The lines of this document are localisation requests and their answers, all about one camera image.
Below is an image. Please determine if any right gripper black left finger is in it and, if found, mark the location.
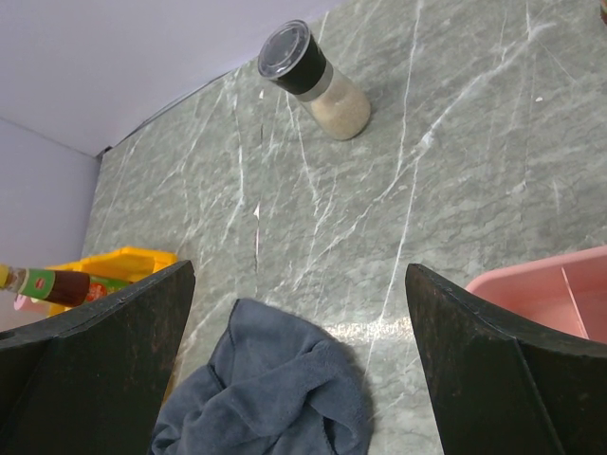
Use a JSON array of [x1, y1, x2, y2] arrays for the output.
[[1, 261, 195, 454]]

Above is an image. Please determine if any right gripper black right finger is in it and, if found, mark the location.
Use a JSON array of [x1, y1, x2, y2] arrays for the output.
[[405, 264, 606, 454]]

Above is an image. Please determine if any yellow cap green label bottle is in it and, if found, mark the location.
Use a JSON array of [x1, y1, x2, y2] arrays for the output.
[[0, 264, 134, 308]]

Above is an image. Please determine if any salt grinder black top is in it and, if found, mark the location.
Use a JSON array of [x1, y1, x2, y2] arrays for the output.
[[257, 20, 371, 141]]

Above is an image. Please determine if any pink lid bottle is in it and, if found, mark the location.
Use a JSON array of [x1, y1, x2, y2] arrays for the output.
[[13, 295, 49, 317]]

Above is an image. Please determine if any pink compartment tray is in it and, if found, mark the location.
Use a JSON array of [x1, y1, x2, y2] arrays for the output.
[[466, 246, 606, 343]]

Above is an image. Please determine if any yellow compartment organizer tray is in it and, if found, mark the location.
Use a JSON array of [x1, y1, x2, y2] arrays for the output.
[[46, 246, 179, 317]]

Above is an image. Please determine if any dark blue cloth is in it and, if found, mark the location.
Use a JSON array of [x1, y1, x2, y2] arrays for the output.
[[148, 299, 373, 454]]

